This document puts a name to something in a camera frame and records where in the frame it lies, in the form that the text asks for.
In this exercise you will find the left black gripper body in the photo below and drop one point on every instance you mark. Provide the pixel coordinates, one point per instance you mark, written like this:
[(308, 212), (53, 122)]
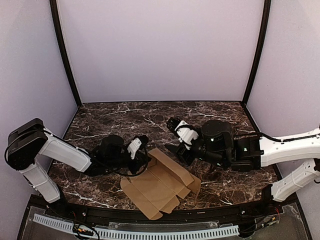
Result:
[(139, 160)]

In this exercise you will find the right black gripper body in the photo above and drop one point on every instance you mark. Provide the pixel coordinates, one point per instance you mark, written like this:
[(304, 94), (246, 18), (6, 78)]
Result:
[(184, 152)]

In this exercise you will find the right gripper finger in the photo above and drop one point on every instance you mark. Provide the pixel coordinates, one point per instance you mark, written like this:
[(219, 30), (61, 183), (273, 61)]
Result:
[(175, 149), (187, 156)]

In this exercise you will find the brown cardboard box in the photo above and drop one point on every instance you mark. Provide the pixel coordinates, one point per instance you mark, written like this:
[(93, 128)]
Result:
[(161, 185)]

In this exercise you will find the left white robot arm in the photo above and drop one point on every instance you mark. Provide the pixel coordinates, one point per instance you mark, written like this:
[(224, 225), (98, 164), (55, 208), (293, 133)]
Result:
[(31, 140)]

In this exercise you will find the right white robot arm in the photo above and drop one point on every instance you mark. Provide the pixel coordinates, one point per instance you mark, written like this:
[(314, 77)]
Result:
[(255, 150)]

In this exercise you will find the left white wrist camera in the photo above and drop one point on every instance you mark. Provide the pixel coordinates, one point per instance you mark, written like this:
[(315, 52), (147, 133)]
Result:
[(133, 147)]

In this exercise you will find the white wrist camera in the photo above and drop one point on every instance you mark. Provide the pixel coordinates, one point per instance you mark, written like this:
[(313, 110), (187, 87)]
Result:
[(186, 134), (133, 147)]

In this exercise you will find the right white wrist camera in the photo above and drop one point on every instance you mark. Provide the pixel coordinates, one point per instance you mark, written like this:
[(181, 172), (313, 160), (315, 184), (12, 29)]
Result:
[(186, 134)]

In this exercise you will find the black front table rail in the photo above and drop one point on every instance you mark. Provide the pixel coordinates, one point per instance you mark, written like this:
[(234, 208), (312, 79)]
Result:
[(238, 214)]

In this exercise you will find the white slotted cable duct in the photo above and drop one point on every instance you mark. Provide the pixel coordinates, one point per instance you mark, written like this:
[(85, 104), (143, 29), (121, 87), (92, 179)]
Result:
[(117, 231)]

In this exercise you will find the right black frame post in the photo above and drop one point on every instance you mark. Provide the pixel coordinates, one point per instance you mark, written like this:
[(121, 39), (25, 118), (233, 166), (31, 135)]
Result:
[(258, 51)]

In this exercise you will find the black frame post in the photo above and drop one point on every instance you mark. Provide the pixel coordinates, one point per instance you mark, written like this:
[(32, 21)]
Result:
[(63, 51), (258, 51)]

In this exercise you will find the left black frame post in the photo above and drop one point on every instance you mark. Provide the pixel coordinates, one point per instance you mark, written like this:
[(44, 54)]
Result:
[(63, 51)]

